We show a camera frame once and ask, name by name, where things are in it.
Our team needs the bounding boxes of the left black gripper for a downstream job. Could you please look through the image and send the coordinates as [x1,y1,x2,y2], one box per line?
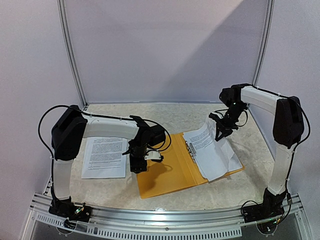
[129,142,149,175]

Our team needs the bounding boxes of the printed paper sheet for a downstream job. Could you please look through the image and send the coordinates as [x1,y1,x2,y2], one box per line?
[182,117,235,181]
[196,138,243,182]

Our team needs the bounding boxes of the chrome folder spring clip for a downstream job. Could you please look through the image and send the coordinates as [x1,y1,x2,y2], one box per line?
[185,141,197,163]

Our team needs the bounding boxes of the orange file folder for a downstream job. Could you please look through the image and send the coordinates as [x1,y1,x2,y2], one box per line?
[136,133,245,199]

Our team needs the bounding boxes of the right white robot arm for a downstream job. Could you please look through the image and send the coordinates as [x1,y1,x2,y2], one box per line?
[209,83,305,196]

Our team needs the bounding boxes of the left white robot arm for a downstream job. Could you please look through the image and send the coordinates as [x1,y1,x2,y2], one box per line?
[51,105,169,217]

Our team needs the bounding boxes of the stack of printed papers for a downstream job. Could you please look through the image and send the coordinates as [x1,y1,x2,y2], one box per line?
[81,137,128,179]

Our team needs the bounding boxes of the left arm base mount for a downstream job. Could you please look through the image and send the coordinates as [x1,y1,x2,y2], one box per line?
[48,186,93,223]

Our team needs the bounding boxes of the aluminium front rail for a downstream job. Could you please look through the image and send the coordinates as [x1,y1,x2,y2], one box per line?
[22,193,311,240]

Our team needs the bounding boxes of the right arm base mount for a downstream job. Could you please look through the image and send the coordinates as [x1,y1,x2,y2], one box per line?
[240,195,293,225]

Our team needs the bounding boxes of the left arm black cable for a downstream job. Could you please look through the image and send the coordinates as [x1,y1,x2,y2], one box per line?
[37,104,76,158]

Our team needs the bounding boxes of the right aluminium frame post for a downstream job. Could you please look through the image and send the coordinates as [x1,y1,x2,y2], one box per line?
[251,0,275,87]

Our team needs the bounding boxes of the aluminium frame post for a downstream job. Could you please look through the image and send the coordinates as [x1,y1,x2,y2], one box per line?
[251,0,275,87]
[57,0,88,108]

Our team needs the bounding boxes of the left aluminium frame post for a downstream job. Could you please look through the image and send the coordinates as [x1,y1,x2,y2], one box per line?
[57,0,88,108]

